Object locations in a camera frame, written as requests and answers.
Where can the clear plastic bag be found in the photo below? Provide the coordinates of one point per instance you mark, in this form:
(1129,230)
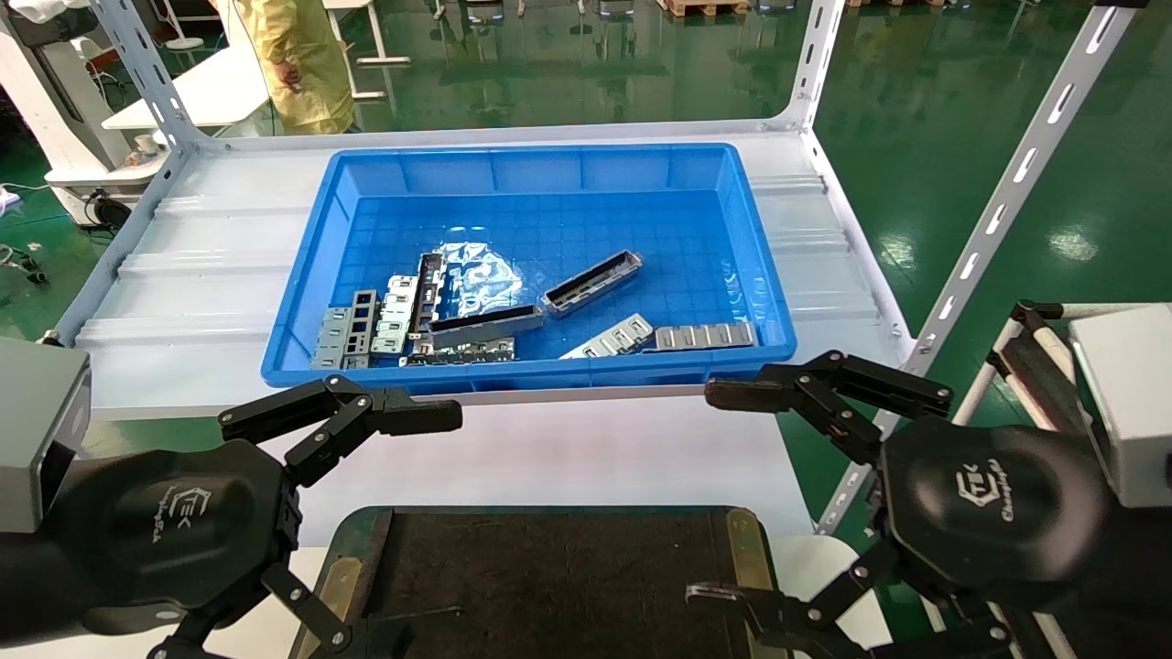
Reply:
(481,273)

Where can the black container tray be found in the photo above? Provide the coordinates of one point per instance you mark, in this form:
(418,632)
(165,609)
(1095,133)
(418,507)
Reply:
(549,572)

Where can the small white cup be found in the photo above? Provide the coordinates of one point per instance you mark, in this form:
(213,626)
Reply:
(145,145)

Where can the white work table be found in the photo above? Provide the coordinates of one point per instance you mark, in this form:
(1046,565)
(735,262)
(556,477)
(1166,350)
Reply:
(211,91)

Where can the silver stamped metal strip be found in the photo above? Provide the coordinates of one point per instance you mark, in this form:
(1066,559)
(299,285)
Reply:
(396,316)

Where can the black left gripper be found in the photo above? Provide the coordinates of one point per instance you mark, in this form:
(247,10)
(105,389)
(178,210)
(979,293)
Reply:
(174,522)

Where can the grey metal plate with holes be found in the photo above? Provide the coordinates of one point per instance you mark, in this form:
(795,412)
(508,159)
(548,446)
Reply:
(331,339)
(363,320)

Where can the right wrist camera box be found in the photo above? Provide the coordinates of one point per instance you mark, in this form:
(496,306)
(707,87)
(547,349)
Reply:
(1131,403)

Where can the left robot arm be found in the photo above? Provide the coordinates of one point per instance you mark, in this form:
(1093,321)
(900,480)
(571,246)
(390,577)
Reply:
(27,586)

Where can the blue plastic bin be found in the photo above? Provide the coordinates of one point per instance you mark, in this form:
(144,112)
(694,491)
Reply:
(568,220)

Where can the silver ribbed metal plate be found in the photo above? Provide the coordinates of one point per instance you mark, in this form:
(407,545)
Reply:
(612,337)
(703,336)

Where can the grey toothed metal strip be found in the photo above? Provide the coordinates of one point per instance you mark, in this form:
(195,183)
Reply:
(462,352)

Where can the long grey metal housing part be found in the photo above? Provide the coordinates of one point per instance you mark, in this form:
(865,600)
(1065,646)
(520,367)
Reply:
(485,325)
(593,282)

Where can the wooden pallet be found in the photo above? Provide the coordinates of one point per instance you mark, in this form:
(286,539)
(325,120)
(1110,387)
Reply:
(705,6)

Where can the person in yellow coat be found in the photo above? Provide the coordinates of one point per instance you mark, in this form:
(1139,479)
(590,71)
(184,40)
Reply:
(302,55)

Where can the white tube cart frame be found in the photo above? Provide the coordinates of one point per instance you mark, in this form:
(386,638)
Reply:
(1035,366)

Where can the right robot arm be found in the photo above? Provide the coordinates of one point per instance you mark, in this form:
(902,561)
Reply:
(1135,577)

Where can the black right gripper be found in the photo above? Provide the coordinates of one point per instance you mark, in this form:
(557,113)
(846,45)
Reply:
(993,503)

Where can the white desk frame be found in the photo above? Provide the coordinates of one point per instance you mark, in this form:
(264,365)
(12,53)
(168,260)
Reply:
(352,55)

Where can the dark narrow metal frame part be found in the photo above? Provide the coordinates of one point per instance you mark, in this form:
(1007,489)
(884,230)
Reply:
(428,288)

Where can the white slotted metal shelf rack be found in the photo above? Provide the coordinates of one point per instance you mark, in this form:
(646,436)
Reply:
(201,275)

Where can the white machine stand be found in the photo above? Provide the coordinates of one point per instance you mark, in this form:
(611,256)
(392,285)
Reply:
(55,101)

